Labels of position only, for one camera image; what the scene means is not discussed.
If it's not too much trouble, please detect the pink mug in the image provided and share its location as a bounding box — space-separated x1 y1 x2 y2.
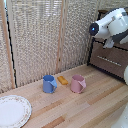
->
69 74 87 94

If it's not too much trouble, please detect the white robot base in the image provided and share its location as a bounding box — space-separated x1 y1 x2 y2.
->
111 105 128 128

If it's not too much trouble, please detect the dark brown drawer cabinet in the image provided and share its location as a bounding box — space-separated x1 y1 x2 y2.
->
87 9 128 84

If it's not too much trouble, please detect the yellow rectangular block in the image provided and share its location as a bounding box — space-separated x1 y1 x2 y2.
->
56 75 69 86

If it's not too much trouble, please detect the blue mug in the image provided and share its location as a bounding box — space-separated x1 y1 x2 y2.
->
42 74 58 94

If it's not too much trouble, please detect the white patterned plate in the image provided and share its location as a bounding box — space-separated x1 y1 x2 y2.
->
0 94 33 128

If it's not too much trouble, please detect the silver drawer handle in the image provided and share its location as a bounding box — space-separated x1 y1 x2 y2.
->
97 55 123 67

